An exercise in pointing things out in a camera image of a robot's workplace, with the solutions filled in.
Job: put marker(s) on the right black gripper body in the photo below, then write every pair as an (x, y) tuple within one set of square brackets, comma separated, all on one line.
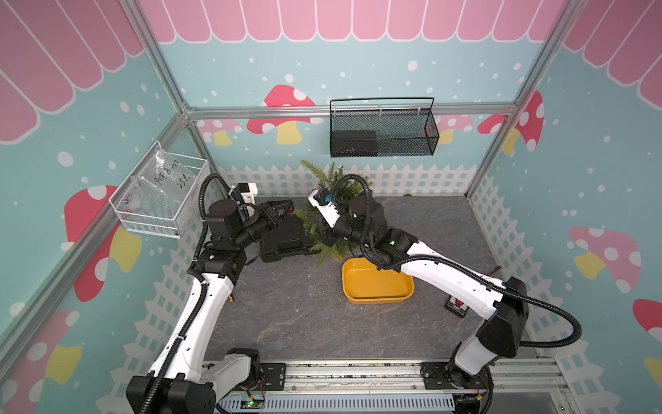
[(344, 224)]

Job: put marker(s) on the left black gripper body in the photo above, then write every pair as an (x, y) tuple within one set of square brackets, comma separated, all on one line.
[(268, 216)]

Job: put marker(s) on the yellow plastic bin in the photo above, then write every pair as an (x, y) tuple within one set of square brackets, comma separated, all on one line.
[(363, 284)]

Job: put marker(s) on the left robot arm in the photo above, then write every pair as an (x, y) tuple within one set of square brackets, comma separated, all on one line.
[(178, 382)]

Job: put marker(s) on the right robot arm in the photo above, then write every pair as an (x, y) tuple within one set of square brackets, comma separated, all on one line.
[(350, 212)]

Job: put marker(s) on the small green christmas tree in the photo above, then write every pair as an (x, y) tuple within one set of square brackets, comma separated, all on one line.
[(320, 216)]

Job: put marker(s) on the black flat box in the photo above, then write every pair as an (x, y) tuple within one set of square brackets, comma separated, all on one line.
[(287, 240)]

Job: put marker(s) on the black box in basket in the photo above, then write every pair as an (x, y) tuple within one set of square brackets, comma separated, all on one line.
[(353, 143)]

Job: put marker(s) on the clear plastic zip bag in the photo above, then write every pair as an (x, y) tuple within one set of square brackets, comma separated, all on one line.
[(165, 178)]

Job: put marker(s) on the green circuit board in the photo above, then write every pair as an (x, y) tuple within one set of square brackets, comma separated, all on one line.
[(252, 403)]

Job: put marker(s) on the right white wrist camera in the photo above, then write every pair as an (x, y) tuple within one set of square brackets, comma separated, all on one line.
[(322, 200)]

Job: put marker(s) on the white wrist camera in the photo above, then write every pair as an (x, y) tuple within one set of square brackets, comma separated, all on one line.
[(247, 191), (322, 200)]

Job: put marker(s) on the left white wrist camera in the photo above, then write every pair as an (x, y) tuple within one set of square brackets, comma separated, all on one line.
[(247, 191)]

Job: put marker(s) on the black wire mesh basket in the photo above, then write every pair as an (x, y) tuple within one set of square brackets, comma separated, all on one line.
[(404, 126)]

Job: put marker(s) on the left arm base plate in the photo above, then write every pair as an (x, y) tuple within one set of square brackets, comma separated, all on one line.
[(272, 379)]

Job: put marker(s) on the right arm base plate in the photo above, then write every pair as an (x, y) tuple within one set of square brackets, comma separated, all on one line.
[(437, 376)]

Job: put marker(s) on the white slotted cable duct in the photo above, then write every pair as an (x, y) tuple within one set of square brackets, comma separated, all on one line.
[(350, 403)]

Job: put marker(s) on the aluminium front rail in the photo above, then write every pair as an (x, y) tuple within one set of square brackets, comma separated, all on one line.
[(538, 375)]

